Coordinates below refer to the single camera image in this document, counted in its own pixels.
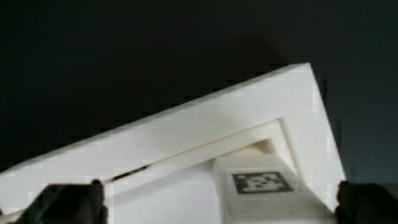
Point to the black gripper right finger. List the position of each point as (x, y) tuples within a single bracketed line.
[(369, 203)]

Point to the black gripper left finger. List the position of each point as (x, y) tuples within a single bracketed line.
[(68, 204)]

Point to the white leg with tag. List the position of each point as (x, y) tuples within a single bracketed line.
[(266, 197)]

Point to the white square tabletop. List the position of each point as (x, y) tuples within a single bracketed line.
[(150, 158)]

